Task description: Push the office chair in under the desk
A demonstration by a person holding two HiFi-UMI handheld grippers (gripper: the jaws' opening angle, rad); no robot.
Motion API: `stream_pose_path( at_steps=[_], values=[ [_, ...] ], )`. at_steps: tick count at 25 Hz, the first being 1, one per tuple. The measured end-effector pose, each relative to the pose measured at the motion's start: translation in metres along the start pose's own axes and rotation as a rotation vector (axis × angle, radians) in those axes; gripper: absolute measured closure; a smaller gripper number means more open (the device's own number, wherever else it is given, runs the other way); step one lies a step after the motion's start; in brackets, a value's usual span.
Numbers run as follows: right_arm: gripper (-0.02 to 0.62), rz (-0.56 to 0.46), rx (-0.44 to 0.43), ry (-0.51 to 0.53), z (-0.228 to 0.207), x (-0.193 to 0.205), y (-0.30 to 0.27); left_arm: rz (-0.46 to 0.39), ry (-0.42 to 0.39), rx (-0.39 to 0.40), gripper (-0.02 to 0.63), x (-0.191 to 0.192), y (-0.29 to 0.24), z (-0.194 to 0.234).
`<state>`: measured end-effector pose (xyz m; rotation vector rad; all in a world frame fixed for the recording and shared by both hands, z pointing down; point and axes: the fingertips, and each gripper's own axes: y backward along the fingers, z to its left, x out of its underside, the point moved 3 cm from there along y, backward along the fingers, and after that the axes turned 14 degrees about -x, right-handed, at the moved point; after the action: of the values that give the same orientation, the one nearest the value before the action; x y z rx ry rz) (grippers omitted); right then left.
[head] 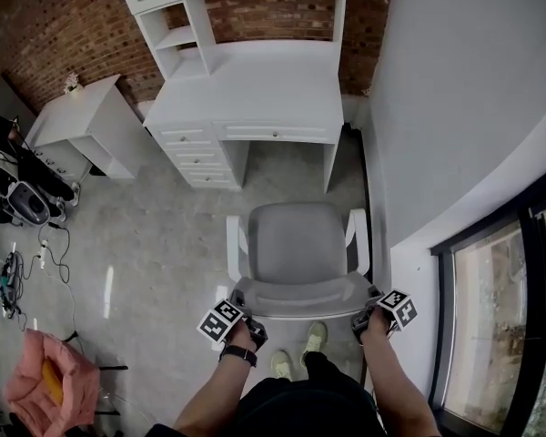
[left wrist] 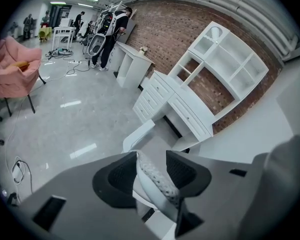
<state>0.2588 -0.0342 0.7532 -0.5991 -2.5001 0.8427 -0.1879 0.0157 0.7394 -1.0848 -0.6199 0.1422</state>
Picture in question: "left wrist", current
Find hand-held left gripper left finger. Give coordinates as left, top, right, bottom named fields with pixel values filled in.
left=18, top=151, right=161, bottom=240

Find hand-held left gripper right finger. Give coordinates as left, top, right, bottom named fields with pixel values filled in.
left=165, top=150, right=273, bottom=240

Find white desk with drawers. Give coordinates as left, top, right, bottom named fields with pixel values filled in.
left=132, top=70, right=215, bottom=143

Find white hutch shelf unit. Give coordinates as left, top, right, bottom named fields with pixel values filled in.
left=168, top=20, right=270, bottom=117

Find pink armchair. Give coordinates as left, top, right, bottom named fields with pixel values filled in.
left=0, top=35, right=47, bottom=117

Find small white desk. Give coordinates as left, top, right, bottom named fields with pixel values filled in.
left=115, top=42, right=156, bottom=90

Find white grey pod device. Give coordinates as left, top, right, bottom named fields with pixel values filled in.
left=86, top=32, right=108, bottom=60

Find grey metal cabinet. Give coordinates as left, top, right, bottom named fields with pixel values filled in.
left=126, top=18, right=139, bottom=45

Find white table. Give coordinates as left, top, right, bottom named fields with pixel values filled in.
left=51, top=25, right=76, bottom=50

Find yellow green stool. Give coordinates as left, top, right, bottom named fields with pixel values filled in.
left=38, top=26, right=53, bottom=43

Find white ceiling pipes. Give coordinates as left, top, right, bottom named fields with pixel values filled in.
left=109, top=0, right=300, bottom=62

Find black floor cable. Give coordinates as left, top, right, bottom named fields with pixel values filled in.
left=65, top=58, right=91, bottom=76

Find tools with cables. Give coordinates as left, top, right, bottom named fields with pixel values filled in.
left=47, top=47, right=74, bottom=60

